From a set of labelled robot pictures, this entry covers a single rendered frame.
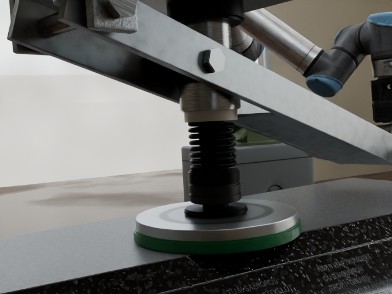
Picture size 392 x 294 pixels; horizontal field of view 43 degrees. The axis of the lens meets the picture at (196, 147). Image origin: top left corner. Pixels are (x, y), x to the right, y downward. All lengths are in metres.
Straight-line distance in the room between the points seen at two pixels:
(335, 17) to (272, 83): 7.08
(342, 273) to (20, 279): 0.37
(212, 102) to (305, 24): 6.75
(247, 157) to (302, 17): 5.60
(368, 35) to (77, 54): 0.96
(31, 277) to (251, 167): 1.37
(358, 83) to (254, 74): 7.28
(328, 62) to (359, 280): 0.85
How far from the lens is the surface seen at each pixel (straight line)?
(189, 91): 0.62
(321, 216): 0.75
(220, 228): 0.57
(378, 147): 0.90
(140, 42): 0.51
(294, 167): 1.95
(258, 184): 1.86
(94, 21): 0.45
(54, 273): 0.55
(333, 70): 1.41
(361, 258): 0.69
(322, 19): 7.56
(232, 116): 0.63
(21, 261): 0.62
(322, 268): 0.64
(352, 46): 1.45
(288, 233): 0.60
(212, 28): 0.63
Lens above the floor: 0.96
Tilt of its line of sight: 3 degrees down
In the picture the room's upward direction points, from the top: 3 degrees counter-clockwise
